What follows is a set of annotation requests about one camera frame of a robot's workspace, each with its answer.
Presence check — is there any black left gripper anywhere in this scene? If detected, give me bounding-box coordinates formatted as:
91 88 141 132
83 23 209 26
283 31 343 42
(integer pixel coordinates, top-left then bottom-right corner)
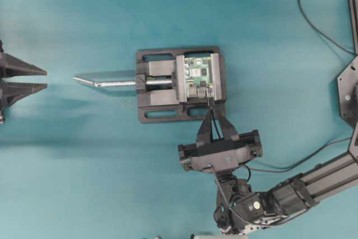
1 41 47 124

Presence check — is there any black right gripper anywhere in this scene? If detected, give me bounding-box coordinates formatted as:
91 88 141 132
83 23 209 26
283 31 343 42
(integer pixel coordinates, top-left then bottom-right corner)
178 109 262 172

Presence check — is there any black USB cable with plug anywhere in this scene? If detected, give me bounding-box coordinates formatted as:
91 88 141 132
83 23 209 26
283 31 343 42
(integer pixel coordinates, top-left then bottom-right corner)
206 87 224 140

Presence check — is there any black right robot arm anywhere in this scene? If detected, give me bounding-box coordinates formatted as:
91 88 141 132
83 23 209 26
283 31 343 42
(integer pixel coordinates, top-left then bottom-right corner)
178 110 357 235

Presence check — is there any green PCB board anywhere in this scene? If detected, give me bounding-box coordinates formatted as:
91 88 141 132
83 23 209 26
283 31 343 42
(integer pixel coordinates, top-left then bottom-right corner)
183 57 213 98

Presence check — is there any dark grey metal vise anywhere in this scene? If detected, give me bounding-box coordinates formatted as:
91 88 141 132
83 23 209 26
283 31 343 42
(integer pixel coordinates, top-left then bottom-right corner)
135 46 227 123

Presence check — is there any silver vise screw handle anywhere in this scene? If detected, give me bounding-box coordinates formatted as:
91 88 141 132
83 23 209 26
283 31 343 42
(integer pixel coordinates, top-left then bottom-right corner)
72 76 173 87

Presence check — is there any black cable on table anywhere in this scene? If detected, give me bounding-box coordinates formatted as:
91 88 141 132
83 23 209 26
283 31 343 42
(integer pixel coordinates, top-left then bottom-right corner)
296 0 356 55

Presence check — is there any black frame bar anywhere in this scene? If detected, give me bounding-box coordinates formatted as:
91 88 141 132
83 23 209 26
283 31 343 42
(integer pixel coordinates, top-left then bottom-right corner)
345 0 358 55

